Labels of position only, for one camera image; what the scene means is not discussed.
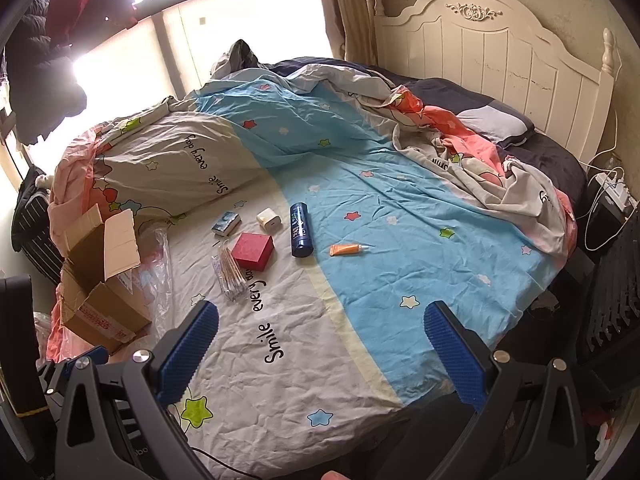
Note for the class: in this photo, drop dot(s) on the white plush toy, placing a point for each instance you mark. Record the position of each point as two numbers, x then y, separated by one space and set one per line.
46 180

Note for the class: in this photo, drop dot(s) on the red square box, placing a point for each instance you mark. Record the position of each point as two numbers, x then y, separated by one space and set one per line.
252 250

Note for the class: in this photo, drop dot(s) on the black striped bag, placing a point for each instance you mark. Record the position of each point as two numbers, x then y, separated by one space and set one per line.
32 230

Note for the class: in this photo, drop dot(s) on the cream wooden headboard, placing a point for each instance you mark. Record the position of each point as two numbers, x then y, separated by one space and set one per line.
500 50

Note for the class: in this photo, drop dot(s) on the dark hanging jacket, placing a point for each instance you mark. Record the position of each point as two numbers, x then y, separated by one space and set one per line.
40 65

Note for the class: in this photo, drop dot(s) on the person's right hand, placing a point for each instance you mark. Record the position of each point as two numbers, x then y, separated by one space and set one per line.
334 476

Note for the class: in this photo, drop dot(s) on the black radiator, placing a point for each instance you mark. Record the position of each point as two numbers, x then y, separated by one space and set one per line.
615 300

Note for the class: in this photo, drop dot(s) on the grey crumpled clothing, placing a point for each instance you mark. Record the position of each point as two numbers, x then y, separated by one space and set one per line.
242 57

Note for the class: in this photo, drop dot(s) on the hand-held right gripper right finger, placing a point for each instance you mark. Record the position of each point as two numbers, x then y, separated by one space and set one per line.
456 357

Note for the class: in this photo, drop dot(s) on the blue spray bottle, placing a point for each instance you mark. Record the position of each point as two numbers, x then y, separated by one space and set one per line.
301 232

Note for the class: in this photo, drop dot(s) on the orange tube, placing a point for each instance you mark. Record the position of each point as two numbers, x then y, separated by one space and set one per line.
345 249

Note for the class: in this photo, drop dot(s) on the small white box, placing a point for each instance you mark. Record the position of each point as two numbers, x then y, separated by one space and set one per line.
266 219

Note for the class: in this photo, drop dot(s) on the brown cardboard box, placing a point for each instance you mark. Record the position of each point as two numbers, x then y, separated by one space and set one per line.
110 305

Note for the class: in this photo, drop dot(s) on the beige curtain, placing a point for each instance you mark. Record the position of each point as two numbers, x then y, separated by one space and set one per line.
350 15

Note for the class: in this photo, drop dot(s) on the star printed quilt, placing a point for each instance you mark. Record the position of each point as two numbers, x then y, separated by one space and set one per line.
400 220

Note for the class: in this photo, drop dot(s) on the white power strip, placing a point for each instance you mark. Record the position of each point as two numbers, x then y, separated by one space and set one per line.
622 187

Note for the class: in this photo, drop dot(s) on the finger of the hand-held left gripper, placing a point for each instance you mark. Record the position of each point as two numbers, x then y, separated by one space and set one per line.
91 355

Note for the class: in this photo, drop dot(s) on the clear bag of cotton swabs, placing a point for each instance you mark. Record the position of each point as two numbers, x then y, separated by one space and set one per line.
229 272

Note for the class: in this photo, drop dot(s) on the blue white tissue pack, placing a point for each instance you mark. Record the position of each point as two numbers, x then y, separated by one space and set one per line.
226 223

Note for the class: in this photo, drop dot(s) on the grey and navy pillow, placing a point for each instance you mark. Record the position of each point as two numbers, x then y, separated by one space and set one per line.
492 122

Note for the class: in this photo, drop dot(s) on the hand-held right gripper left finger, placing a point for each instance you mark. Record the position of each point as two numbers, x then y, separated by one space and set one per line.
186 352

